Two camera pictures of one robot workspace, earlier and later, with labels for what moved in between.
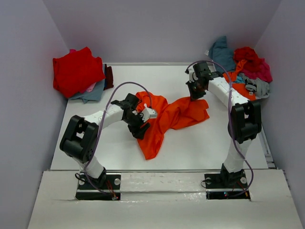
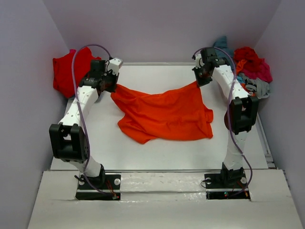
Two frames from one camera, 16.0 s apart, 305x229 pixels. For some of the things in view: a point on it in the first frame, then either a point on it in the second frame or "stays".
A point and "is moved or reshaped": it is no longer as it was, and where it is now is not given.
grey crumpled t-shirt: x=263 y=87 stays
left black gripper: x=137 y=132 to x=115 y=78
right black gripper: x=194 y=96 to x=200 y=82
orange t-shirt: x=175 y=115 is moved or reshaped
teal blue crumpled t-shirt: x=220 y=53 stays
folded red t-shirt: x=74 y=72 stays
